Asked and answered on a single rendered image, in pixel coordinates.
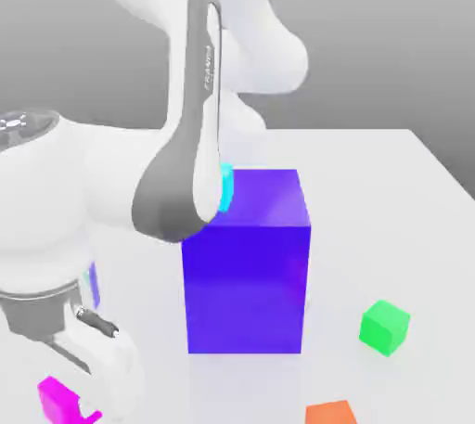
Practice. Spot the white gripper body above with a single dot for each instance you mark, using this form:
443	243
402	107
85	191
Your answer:
115	375

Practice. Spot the small magenta cube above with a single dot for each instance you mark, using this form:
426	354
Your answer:
55	401

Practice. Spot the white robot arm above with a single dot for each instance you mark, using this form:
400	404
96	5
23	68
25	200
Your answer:
111	179

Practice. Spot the small cyan cube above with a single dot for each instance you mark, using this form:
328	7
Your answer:
226	188

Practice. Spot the small orange cube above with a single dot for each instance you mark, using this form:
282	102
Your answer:
330	413

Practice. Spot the small green cube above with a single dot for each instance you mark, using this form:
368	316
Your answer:
384	329

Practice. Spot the large blue box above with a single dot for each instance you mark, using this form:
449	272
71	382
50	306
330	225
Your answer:
245	283

